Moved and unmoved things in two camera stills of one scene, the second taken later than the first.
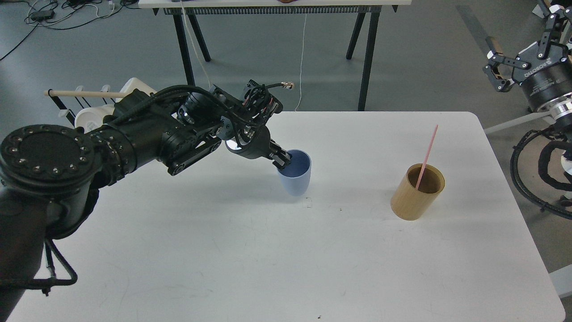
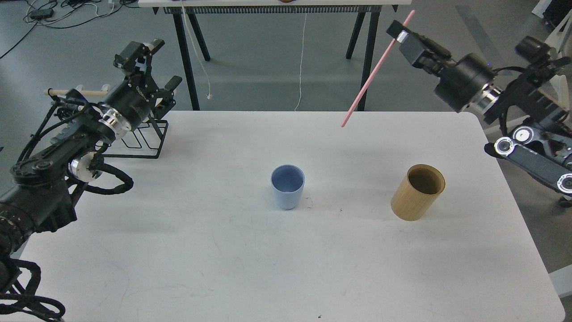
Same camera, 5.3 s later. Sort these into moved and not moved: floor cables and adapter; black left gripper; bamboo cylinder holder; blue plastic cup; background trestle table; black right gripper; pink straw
Moved: blue plastic cup; pink straw; black right gripper; black left gripper
Not moved: floor cables and adapter; bamboo cylinder holder; background trestle table
